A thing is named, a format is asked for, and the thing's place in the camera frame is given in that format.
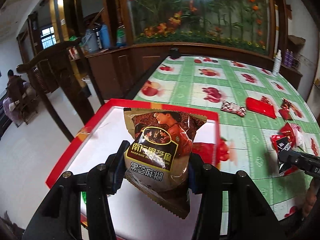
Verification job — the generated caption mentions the dark patterned snack packet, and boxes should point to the dark patterned snack packet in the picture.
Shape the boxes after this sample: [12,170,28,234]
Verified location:
[221,101,247,117]

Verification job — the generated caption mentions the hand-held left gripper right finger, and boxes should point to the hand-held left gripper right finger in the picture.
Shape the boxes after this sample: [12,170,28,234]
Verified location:
[187,153,298,240]

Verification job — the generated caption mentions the dark red candy packet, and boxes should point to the dark red candy packet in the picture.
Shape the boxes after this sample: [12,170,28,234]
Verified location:
[278,98,297,120]

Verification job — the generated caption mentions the white spray bottle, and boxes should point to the white spray bottle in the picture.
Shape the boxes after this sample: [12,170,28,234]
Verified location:
[272,50,282,77]

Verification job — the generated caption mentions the red and black snack packet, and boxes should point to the red and black snack packet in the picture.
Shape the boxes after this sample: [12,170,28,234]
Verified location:
[271,134,300,176]

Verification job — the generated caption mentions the brown sesame paste packet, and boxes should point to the brown sesame paste packet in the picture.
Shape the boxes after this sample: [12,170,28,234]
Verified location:
[123,107,208,219]

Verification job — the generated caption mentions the green plastic bottle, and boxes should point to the green plastic bottle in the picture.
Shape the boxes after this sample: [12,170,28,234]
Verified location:
[116,26,127,48]

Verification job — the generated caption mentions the red box with white inside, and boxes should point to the red box with white inside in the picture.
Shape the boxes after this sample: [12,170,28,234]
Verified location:
[45,99,220,240]

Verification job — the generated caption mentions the dark wooden cabinet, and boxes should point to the dark wooden cabinet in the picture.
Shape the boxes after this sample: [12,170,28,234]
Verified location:
[86,42,303,100]

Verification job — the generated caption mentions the large flower painting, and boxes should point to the large flower painting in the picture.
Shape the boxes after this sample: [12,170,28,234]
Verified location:
[124,0,273,53]

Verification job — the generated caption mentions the person's right hand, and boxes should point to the person's right hand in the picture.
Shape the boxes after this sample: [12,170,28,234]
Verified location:
[302,180,320,218]

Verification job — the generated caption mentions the dark wooden chair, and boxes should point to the dark wooden chair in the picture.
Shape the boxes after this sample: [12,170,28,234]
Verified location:
[16,41,105,142]

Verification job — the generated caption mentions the blue thermos bottle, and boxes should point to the blue thermos bottle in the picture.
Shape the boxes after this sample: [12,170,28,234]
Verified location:
[100,24,111,49]

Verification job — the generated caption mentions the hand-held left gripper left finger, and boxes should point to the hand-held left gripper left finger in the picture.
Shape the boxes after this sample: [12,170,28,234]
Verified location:
[22,140,131,240]

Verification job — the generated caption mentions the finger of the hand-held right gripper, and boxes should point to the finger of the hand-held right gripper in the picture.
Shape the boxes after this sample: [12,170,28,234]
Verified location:
[277,151,320,167]

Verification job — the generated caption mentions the green fruit print tablecloth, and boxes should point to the green fruit print tablecloth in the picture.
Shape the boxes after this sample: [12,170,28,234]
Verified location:
[81,55,320,222]

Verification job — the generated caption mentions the red serrated snack packet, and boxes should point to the red serrated snack packet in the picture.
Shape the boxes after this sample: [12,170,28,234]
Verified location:
[279,122,305,146]

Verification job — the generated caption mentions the flat red snack packet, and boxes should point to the flat red snack packet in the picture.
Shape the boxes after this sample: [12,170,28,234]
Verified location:
[246,96,277,119]

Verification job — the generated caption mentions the purple bottles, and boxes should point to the purple bottles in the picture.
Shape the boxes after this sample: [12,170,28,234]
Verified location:
[283,49,295,68]

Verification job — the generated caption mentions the grey water jug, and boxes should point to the grey water jug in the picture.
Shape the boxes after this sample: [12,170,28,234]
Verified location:
[83,29,97,53]

